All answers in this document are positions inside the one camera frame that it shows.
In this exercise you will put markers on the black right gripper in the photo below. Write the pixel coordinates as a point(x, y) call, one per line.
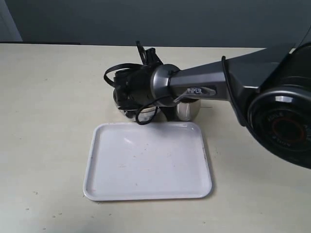
point(132, 77)

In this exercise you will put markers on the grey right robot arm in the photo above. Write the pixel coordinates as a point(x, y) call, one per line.
point(269, 91)

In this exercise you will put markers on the steel bowl of rice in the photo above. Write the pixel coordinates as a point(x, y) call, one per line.
point(139, 106)

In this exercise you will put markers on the small steel cup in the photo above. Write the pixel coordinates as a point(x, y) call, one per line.
point(188, 111)

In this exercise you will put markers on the white rectangular plastic tray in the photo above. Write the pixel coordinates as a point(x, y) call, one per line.
point(165, 160)

